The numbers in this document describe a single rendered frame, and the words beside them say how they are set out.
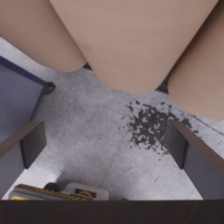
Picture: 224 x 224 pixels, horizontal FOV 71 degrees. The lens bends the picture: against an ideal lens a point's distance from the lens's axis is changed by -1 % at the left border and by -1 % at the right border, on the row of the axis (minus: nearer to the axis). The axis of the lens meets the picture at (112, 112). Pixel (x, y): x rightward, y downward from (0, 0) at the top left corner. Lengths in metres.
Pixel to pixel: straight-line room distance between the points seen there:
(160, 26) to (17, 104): 1.04
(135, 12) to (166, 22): 0.06
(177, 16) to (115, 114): 0.85
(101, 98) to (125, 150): 0.39
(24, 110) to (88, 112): 0.42
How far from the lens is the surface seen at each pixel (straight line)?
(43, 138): 0.17
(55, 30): 0.70
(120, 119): 1.10
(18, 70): 0.92
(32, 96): 1.17
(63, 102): 1.20
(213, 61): 0.51
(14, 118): 1.22
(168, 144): 0.16
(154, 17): 0.32
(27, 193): 0.97
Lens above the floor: 1.09
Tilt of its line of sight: 81 degrees down
